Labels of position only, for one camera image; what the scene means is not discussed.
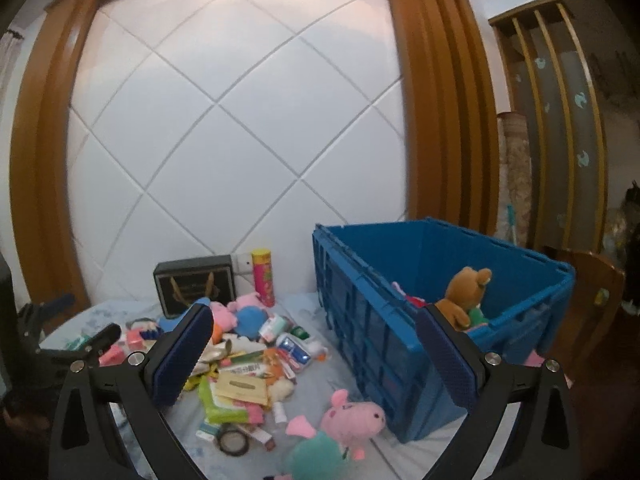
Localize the teal pink small box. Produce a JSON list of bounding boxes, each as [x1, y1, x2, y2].
[[258, 314, 291, 344]]

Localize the pink pig plush blue dress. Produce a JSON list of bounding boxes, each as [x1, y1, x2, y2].
[[227, 292, 269, 340]]

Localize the black tape roll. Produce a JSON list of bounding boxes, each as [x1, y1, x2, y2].
[[217, 424, 250, 457]]

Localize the brown teddy bear plush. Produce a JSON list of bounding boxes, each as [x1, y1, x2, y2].
[[435, 266, 492, 332]]

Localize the blue white blister pack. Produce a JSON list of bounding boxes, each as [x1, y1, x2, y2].
[[276, 334, 314, 370]]

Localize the blue plastic storage crate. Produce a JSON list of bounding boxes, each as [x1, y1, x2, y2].
[[312, 219, 575, 443]]

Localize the pink yellow cylindrical can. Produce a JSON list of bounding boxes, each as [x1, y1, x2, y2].
[[250, 248, 276, 308]]

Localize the beige flat medicine box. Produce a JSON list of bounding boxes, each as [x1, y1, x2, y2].
[[215, 372, 269, 405]]

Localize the black gift bag gold handles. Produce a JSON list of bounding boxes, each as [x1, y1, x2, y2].
[[153, 255, 236, 318]]

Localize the pink pig plush teal dress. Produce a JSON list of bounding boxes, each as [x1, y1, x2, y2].
[[279, 389, 386, 479]]

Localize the patterned rolled carpet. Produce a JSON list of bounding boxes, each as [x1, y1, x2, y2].
[[496, 112, 533, 247]]

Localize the white wall socket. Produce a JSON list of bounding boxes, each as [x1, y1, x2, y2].
[[231, 252, 253, 275]]

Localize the green wet wipes pack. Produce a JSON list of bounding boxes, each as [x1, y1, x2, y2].
[[198, 376, 250, 425]]

